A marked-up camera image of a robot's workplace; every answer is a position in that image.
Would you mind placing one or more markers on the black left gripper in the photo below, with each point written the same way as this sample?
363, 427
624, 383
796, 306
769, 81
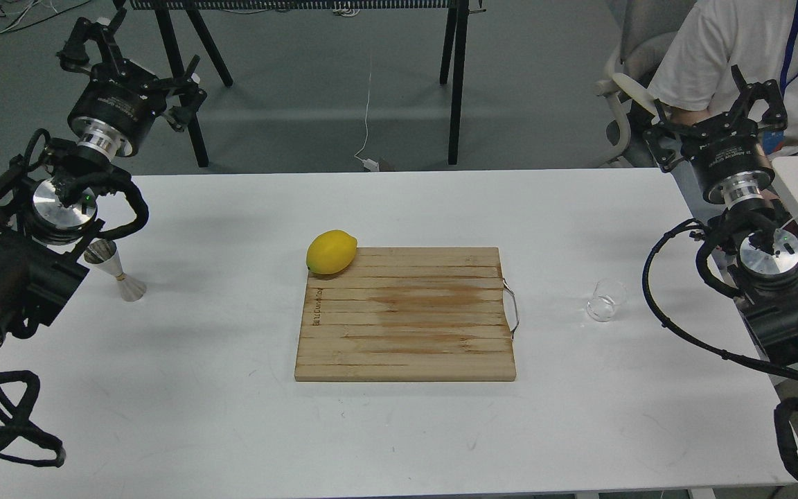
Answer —
127, 103

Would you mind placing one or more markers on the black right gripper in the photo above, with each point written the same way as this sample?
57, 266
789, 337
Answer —
728, 160

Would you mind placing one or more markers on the steel double jigger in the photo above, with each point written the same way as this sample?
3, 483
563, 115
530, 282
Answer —
104, 255

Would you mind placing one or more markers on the small clear glass beaker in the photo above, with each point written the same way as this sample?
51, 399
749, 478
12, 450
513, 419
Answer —
606, 300

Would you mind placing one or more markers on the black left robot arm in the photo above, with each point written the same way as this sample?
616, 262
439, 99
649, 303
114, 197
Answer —
62, 202

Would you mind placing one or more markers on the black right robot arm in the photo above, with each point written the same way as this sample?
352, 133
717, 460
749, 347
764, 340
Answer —
747, 253

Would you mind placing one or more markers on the person in white shirt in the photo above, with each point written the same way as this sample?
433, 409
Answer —
695, 81

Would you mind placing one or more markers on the white office chair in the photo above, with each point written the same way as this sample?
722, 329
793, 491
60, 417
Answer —
647, 30

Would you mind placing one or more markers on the yellow lemon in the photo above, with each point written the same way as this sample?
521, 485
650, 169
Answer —
331, 252

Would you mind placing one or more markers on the wooden cutting board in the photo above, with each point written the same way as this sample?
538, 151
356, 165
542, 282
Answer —
408, 314

